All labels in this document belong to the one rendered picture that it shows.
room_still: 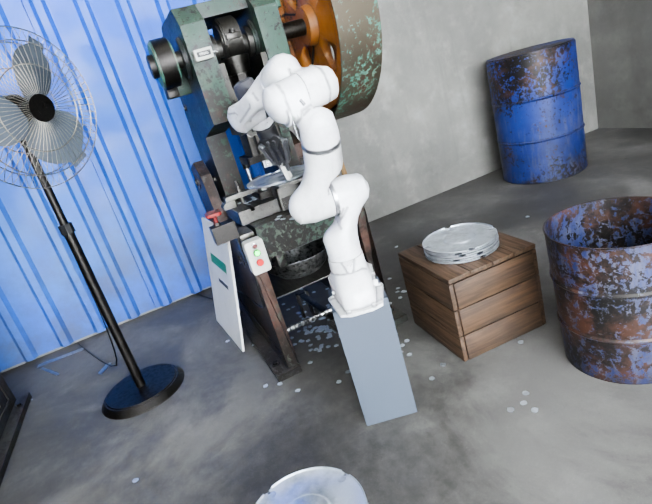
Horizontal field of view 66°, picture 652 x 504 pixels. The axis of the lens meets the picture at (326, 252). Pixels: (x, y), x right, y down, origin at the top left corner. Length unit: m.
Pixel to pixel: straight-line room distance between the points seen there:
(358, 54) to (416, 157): 2.03
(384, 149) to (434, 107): 0.52
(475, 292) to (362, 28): 1.05
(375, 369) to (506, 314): 0.60
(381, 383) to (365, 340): 0.17
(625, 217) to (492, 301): 0.53
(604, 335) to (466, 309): 0.45
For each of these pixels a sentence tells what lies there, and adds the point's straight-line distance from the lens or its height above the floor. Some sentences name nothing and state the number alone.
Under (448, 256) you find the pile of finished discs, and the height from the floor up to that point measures 0.38.
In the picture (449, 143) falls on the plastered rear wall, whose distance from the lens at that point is 4.13.
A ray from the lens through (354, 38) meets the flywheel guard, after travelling 2.00.
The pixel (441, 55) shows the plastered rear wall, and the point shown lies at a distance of 4.09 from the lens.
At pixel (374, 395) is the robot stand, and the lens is 1.76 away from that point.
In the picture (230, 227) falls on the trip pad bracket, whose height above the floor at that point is 0.69.
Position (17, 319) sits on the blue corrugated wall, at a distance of 3.51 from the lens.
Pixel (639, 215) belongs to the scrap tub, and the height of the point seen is 0.41.
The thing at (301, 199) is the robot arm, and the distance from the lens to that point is 1.49.
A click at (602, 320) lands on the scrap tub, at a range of 1.75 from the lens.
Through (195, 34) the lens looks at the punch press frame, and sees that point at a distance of 2.10.
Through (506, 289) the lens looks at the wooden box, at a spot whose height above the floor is 0.22.
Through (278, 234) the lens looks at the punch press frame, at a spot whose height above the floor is 0.58.
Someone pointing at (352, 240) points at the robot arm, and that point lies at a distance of 1.55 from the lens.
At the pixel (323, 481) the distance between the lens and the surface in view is 1.37.
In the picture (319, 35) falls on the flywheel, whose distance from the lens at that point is 2.31.
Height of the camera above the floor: 1.15
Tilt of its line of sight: 20 degrees down
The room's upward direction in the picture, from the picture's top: 16 degrees counter-clockwise
